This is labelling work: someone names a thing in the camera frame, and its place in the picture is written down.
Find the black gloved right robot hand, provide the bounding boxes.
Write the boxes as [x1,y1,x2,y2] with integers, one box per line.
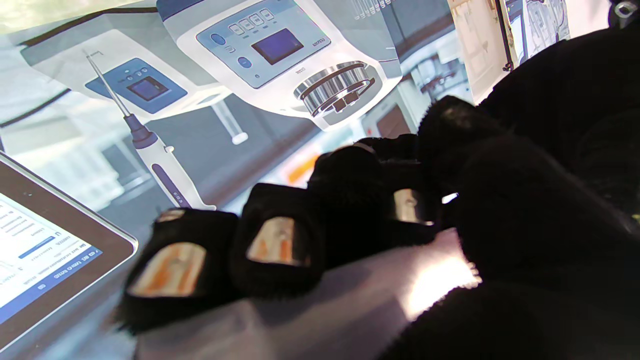
[116,95,640,360]

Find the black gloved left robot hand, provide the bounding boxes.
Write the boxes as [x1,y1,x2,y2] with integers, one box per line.
[477,22,640,221]

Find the printed laboratory backdrop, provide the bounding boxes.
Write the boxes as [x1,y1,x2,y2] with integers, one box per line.
[0,0,573,360]

